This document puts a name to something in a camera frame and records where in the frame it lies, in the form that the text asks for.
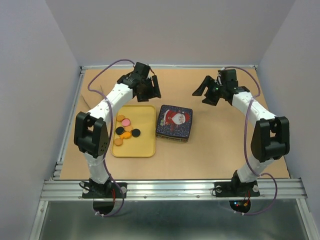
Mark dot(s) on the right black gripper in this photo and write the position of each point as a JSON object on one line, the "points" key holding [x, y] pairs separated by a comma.
{"points": [[209, 82]]}

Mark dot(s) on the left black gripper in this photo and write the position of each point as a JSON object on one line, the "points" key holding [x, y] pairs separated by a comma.
{"points": [[143, 98]]}

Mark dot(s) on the gold tin lid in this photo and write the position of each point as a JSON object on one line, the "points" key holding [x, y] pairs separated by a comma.
{"points": [[174, 121]]}

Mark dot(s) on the metal tongs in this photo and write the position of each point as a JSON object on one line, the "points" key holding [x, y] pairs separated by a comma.
{"points": [[89, 99]]}

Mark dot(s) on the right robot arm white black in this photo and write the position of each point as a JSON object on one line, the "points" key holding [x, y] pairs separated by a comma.
{"points": [[270, 139]]}

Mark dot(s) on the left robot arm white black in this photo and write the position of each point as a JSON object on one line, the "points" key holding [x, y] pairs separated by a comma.
{"points": [[91, 135]]}

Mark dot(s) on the gold rectangular tray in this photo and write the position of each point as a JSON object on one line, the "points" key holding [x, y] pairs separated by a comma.
{"points": [[142, 117]]}

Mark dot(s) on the pink round cookie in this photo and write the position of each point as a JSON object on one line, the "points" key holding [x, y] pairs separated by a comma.
{"points": [[126, 122]]}

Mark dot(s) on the tan cookie top left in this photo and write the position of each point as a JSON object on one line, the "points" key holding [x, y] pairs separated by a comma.
{"points": [[120, 118]]}

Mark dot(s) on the black round cookie right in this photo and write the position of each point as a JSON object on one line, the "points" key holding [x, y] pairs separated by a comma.
{"points": [[135, 133]]}

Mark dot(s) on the black round cookie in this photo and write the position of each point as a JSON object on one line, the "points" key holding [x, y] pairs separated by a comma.
{"points": [[119, 130], [135, 133]]}

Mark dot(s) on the tan flower cookie middle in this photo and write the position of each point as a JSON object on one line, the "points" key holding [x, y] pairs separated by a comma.
{"points": [[128, 128]]}

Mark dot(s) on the square cookie tin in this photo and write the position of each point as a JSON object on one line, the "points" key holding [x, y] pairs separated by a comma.
{"points": [[172, 138]]}

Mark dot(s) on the orange fish cookie on tray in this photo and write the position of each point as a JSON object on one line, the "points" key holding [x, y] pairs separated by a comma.
{"points": [[125, 135]]}

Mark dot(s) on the black round cookie left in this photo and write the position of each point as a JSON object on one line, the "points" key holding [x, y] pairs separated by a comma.
{"points": [[119, 130]]}

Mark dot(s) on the tan cookie bottom left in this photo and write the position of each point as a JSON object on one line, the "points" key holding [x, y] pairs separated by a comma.
{"points": [[118, 141]]}

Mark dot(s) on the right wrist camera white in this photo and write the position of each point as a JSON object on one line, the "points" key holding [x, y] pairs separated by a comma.
{"points": [[218, 79]]}

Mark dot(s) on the aluminium rail frame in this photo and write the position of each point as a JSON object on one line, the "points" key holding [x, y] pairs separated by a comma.
{"points": [[169, 194]]}

